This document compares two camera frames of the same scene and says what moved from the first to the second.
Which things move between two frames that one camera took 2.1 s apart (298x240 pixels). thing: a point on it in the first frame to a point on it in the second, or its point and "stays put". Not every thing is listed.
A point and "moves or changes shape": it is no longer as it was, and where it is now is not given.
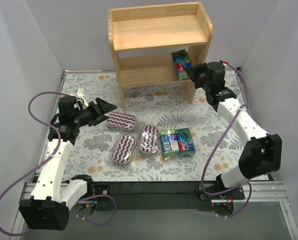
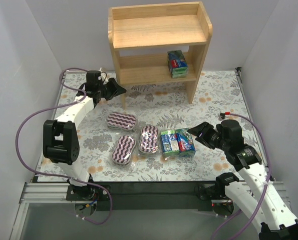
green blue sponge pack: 186,142 stays put
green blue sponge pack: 170,143 stays put
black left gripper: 96,112 to 109,88
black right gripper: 197,74 to 208,135
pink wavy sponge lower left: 121,154 stays put
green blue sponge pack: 182,61 moves or changes shape
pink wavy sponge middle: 149,142 stays put
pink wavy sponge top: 121,121 stays put
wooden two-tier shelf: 143,38 stays put
